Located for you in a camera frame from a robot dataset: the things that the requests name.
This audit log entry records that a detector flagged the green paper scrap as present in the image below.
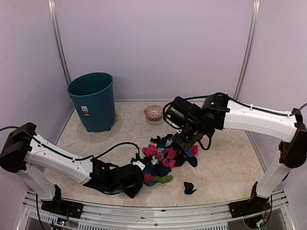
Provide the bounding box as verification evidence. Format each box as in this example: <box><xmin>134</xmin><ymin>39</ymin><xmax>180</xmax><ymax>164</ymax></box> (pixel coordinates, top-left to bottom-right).
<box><xmin>150</xmin><ymin>175</ymin><xmax>173</xmax><ymax>184</ymax></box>

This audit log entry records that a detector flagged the isolated black paper scrap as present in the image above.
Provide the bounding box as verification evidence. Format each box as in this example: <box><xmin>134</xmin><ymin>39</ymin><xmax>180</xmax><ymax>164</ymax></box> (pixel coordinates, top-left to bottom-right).
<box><xmin>184</xmin><ymin>182</ymin><xmax>197</xmax><ymax>195</ymax></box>

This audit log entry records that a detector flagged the front aluminium rail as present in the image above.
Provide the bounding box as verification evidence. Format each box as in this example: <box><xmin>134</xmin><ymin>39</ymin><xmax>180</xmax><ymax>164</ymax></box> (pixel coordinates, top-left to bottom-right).
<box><xmin>13</xmin><ymin>190</ymin><xmax>297</xmax><ymax>230</ymax></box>

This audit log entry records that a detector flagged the patterned red ceramic bowl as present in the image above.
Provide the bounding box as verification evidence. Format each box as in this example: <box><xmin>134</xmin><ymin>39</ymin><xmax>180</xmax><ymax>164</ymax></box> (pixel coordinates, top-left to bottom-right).
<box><xmin>144</xmin><ymin>105</ymin><xmax>163</xmax><ymax>121</ymax></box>

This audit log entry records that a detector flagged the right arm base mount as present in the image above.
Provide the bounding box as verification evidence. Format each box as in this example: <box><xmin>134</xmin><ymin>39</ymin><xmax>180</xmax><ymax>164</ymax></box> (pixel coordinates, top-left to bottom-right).
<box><xmin>228</xmin><ymin>182</ymin><xmax>272</xmax><ymax>218</ymax></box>

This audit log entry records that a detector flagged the left aluminium frame post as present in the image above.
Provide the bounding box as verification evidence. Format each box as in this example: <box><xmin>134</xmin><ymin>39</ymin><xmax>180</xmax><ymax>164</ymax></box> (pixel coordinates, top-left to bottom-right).
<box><xmin>48</xmin><ymin>0</ymin><xmax>71</xmax><ymax>86</ymax></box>

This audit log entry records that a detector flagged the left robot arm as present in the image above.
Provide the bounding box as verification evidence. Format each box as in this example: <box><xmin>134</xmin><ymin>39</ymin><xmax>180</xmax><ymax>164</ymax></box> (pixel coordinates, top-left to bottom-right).
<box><xmin>0</xmin><ymin>122</ymin><xmax>144</xmax><ymax>213</ymax></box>

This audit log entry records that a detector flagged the right aluminium frame post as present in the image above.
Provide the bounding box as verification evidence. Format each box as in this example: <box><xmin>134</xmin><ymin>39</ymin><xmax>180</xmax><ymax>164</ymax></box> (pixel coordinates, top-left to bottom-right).
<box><xmin>231</xmin><ymin>0</ymin><xmax>261</xmax><ymax>106</ymax></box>

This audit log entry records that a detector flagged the teal plastic waste bin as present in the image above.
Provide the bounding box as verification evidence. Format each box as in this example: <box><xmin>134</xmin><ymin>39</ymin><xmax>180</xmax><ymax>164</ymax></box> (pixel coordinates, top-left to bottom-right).
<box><xmin>67</xmin><ymin>72</ymin><xmax>116</xmax><ymax>132</ymax></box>

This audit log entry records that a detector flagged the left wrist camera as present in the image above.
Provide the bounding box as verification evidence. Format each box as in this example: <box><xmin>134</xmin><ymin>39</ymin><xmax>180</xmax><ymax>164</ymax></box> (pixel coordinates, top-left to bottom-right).
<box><xmin>132</xmin><ymin>161</ymin><xmax>146</xmax><ymax>171</ymax></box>

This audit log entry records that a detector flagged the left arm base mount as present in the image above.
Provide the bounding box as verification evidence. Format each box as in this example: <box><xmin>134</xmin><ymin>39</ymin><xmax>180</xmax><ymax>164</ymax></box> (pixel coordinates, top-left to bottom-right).
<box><xmin>41</xmin><ymin>184</ymin><xmax>84</xmax><ymax>219</ymax></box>

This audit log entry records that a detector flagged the aluminium frame post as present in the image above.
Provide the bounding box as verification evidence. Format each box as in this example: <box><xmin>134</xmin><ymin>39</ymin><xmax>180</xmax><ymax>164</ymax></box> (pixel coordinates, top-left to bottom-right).
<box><xmin>231</xmin><ymin>0</ymin><xmax>261</xmax><ymax>106</ymax></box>
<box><xmin>48</xmin><ymin>0</ymin><xmax>71</xmax><ymax>86</ymax></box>

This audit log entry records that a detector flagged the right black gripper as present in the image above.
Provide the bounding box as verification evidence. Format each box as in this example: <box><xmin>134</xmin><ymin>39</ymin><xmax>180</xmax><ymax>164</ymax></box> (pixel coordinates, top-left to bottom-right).
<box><xmin>172</xmin><ymin>120</ymin><xmax>207</xmax><ymax>152</ymax></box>

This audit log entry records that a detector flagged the blue plastic dustpan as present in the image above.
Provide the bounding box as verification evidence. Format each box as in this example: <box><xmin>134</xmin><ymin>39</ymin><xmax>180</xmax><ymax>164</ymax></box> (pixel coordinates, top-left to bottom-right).
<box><xmin>143</xmin><ymin>165</ymin><xmax>157</xmax><ymax>186</ymax></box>

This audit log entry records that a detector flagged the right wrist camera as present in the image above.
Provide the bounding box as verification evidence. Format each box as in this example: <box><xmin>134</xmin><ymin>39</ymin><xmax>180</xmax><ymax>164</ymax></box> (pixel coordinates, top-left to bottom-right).
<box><xmin>163</xmin><ymin>96</ymin><xmax>201</xmax><ymax>130</ymax></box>

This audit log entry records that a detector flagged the pile of coloured paper scraps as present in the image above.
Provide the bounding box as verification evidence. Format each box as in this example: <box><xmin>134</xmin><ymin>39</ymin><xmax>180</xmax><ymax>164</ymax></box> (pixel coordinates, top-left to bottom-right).
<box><xmin>131</xmin><ymin>134</ymin><xmax>199</xmax><ymax>177</ymax></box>

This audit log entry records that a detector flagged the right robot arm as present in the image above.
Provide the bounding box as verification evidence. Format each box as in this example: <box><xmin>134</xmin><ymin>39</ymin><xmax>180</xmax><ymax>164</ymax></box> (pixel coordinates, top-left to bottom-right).
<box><xmin>163</xmin><ymin>92</ymin><xmax>307</xmax><ymax>213</ymax></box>

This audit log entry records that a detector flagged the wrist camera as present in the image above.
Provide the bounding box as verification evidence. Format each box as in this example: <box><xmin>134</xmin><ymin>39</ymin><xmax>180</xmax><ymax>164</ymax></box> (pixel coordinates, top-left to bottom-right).
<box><xmin>163</xmin><ymin>96</ymin><xmax>201</xmax><ymax>130</ymax></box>
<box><xmin>132</xmin><ymin>161</ymin><xmax>146</xmax><ymax>171</ymax></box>

